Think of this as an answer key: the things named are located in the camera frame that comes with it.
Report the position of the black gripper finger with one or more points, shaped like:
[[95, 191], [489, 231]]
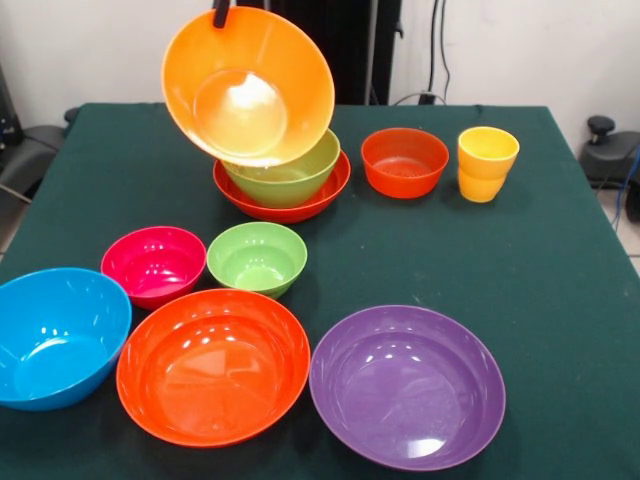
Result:
[[221, 15]]

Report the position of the large orange bowl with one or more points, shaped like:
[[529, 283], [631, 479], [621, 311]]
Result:
[[250, 80]]

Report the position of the large green bowl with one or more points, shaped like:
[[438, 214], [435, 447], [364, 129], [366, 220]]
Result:
[[300, 182]]

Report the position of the large red bowl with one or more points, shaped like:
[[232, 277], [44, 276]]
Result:
[[280, 212], [212, 375]]

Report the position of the black device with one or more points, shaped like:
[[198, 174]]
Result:
[[7, 115]]

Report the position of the small red bowl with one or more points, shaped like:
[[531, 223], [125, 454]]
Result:
[[405, 165]]

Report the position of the small green bowl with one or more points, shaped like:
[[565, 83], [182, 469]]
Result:
[[256, 260]]

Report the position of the pink bowl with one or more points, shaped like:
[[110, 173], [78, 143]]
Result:
[[152, 265]]

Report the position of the yellow cup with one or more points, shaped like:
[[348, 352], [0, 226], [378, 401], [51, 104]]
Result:
[[487, 160]]

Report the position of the dark green table cloth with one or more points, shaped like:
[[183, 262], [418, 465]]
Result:
[[450, 250]]

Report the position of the blue bowl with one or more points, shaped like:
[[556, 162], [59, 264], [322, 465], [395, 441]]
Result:
[[55, 345]]

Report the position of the purple bowl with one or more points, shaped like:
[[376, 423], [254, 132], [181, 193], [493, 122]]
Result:
[[407, 390]]

